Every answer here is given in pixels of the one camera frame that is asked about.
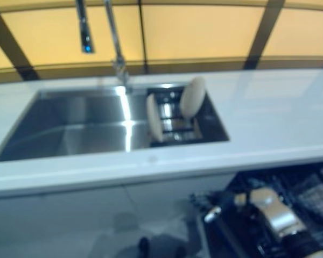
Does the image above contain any black framed yellow window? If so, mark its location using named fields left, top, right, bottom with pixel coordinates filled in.
left=0, top=0, right=323, bottom=87

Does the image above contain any black sink drying rack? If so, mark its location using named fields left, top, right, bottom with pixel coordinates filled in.
left=146, top=83, right=205, bottom=147

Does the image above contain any dishwasher with black rack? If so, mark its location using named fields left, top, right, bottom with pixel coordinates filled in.
left=191, top=166, right=323, bottom=258

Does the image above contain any white cabinet door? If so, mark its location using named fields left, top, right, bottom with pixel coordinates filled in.
left=123, top=171, right=235, bottom=258
left=0, top=184, right=141, bottom=258

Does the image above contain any stainless steel sink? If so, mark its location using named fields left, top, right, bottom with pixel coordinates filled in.
left=0, top=83, right=229, bottom=163

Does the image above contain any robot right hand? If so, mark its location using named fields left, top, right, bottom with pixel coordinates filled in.
left=204, top=188, right=307, bottom=242

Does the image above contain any cream round plate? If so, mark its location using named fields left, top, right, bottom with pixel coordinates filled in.
left=146, top=94, right=164, bottom=142
left=180, top=77, right=206, bottom=119

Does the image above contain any chrome pull-down faucet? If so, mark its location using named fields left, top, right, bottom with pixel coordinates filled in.
left=75, top=0, right=134, bottom=94

